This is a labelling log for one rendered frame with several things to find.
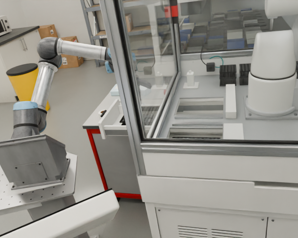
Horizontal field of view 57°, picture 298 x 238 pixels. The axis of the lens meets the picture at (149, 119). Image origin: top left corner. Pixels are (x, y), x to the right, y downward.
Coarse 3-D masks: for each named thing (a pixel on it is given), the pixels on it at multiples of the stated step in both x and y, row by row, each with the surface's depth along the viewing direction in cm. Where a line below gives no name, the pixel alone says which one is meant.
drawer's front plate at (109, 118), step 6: (114, 102) 168; (114, 108) 166; (108, 114) 158; (114, 114) 166; (102, 120) 150; (108, 120) 157; (114, 120) 166; (102, 126) 150; (102, 132) 151; (102, 138) 153
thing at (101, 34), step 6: (90, 0) 521; (84, 6) 488; (96, 6) 505; (84, 12) 493; (96, 18) 539; (96, 24) 542; (90, 30) 508; (96, 30) 549; (102, 30) 550; (90, 36) 514; (96, 36) 512; (102, 36) 511; (102, 42) 562; (96, 60) 536; (102, 60) 535; (96, 66) 543
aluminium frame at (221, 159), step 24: (120, 24) 78; (120, 48) 80; (120, 72) 85; (120, 96) 89; (144, 144) 96; (168, 144) 94; (192, 144) 92; (216, 144) 90; (240, 144) 88; (264, 144) 86; (288, 144) 85; (144, 168) 102; (168, 168) 100; (192, 168) 97; (216, 168) 94; (240, 168) 92; (264, 168) 90; (288, 168) 88
